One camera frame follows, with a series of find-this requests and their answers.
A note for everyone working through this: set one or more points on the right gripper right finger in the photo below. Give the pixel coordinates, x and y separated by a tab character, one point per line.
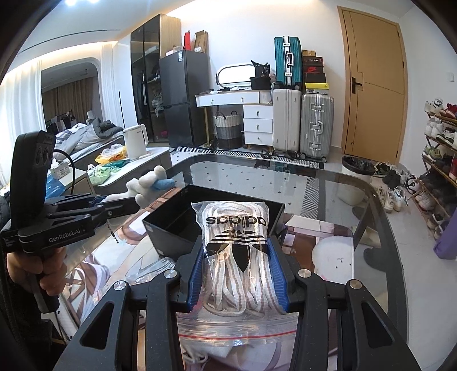
283	268

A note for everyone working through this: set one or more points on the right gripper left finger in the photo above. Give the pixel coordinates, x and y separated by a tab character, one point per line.
186	291

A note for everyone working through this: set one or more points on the bagged white adidas laces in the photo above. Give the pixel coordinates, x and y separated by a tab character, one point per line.
237	305

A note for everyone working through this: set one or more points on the white blue plush toy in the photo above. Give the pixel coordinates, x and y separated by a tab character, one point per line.
149	186

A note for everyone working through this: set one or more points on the person's left hand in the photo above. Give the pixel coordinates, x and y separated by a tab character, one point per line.
20	266

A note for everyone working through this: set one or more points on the anime print desk mat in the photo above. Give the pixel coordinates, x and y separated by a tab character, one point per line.
107	340

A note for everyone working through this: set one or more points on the black cardboard box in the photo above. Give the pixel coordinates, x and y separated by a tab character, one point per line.
200	221

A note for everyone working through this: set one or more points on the grey side cabinet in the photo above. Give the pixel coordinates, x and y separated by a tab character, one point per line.
157	156

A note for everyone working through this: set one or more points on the white bin with black bag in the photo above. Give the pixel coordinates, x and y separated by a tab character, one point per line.
359	168

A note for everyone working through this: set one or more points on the white electric kettle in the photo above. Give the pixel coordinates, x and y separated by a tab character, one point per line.
136	141

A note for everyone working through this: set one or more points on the grey white woven basket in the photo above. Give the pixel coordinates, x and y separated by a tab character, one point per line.
228	130

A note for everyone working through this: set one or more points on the white drawer unit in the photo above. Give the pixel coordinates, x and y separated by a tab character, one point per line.
258	124

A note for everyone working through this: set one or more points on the silver aluminium suitcase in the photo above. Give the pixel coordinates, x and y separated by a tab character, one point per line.
316	124

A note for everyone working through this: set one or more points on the white hard suitcase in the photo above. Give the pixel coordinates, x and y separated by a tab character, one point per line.
286	120

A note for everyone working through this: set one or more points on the purple shopping bag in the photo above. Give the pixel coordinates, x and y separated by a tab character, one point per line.
446	245

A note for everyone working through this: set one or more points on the wooden shoe rack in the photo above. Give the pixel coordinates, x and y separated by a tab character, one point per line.
437	197

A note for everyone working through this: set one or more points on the white vanity desk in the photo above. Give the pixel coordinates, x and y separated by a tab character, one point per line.
234	97

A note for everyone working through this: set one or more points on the black handbag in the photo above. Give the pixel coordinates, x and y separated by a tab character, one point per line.
261	79

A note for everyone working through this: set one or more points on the black refrigerator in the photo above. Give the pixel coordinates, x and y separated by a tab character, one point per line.
183	76

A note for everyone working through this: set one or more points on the stack of shoe boxes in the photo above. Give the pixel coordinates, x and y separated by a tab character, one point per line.
315	81

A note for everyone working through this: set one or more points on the oval vanity mirror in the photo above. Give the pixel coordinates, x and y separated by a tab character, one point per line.
235	76

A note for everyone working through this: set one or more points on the tall dark glass cabinet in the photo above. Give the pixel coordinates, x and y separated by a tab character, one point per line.
149	43

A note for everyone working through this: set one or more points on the wooden door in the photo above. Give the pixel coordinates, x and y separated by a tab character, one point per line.
376	86

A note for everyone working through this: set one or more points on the teal suitcase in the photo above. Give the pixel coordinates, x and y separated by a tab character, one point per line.
288	59

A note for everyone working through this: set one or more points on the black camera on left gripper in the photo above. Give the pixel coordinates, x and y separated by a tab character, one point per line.
31	160

